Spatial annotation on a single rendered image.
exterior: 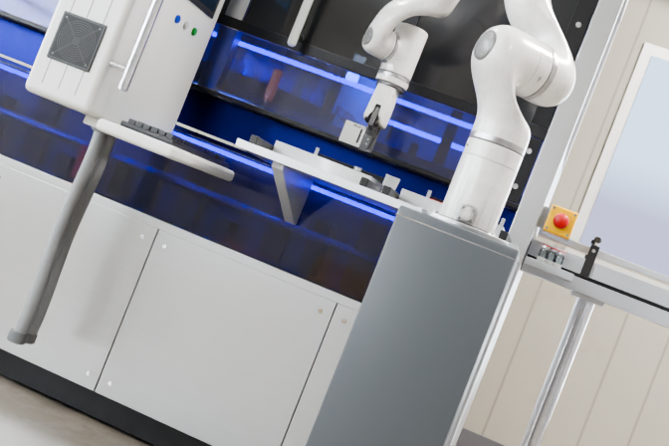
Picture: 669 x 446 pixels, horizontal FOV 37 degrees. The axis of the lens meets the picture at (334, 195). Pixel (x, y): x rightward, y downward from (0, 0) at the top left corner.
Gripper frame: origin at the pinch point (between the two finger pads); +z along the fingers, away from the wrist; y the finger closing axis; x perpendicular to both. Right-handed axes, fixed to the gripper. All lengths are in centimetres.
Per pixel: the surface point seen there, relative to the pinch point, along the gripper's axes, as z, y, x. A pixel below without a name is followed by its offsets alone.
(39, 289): 66, 5, -66
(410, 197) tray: 9.0, 6.0, 16.0
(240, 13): -23, -20, -52
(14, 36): 5, -28, -120
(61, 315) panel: 75, -20, -68
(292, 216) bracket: 24.2, -12.4, -14.3
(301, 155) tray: 9.1, 6.1, -13.3
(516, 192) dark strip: -3.4, -20.0, 37.9
